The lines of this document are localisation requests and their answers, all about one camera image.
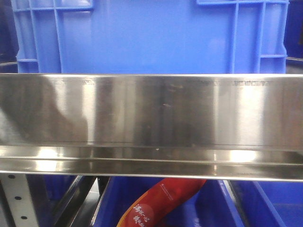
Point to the blue bin lower middle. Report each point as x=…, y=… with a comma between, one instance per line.
x=212, y=206

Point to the blue bin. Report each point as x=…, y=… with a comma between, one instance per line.
x=270, y=204
x=212, y=206

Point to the blue bin lower right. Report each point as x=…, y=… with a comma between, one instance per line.
x=270, y=204

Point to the red snack package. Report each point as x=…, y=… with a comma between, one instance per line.
x=151, y=207

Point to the large blue crate on shelf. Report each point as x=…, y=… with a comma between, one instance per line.
x=150, y=36

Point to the stainless steel shelf rail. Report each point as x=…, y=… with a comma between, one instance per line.
x=211, y=126

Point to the perforated metal shelf post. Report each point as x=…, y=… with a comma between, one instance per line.
x=18, y=196

